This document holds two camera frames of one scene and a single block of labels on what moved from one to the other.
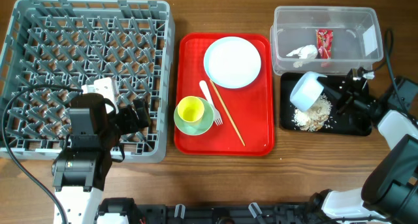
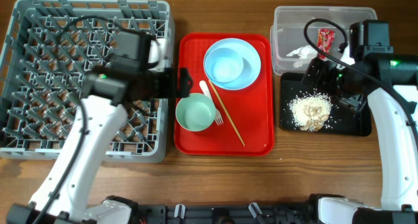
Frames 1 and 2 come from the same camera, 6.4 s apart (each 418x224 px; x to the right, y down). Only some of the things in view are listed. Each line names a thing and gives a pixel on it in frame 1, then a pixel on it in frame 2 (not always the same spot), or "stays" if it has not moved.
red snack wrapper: x=324 y=43 stays
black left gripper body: x=125 y=121 → x=157 y=85
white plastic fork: x=217 y=116 stays
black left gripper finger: x=143 y=112 → x=185 y=82
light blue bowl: x=306 y=90 → x=229 y=64
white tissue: x=306 y=52 stays
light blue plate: x=233 y=63 stays
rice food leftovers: x=315 y=117 stays
